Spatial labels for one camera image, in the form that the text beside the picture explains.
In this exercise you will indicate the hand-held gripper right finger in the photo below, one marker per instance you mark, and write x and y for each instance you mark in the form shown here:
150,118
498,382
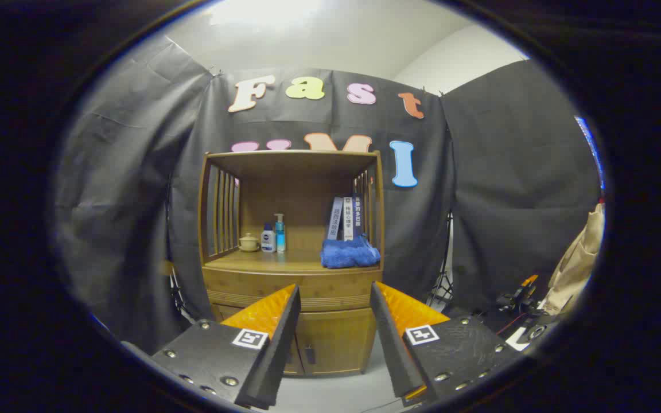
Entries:
389,344

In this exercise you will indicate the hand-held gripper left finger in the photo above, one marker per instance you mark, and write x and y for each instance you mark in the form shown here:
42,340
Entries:
277,347

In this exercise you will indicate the wooden drawer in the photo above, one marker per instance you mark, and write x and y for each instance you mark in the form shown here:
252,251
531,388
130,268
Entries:
336,287

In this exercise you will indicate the wooden countertop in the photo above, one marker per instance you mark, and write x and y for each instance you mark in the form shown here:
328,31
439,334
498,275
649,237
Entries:
296,261

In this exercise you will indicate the wooden cabinet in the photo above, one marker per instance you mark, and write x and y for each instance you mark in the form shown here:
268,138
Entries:
284,189

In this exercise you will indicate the black tripod stand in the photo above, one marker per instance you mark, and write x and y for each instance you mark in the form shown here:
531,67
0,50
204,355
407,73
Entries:
444,282
178,295

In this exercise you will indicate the folded blue towel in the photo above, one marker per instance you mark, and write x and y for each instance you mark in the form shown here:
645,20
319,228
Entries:
349,255

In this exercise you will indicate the white bottle with blue cap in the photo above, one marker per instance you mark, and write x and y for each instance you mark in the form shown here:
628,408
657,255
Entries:
268,241

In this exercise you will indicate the beige lidded teacup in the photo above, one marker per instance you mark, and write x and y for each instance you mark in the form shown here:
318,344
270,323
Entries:
248,243

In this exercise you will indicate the blue pump bottle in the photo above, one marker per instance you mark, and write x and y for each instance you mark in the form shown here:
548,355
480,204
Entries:
280,238

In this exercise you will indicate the white spine book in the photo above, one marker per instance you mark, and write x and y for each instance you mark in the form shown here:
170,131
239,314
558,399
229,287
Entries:
348,221

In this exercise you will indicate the dark blue book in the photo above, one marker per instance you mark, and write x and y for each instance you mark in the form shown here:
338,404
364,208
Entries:
358,215

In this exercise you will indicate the grey book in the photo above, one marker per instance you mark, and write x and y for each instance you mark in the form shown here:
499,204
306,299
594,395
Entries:
334,221

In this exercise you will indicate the black clamp with orange tip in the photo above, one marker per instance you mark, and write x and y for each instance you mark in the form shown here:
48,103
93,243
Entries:
517,298

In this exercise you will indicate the black backdrop cloth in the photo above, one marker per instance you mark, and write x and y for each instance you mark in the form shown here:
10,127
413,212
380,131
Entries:
135,172

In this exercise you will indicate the monitor screen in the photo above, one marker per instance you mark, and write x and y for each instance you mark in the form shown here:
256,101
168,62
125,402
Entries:
594,155

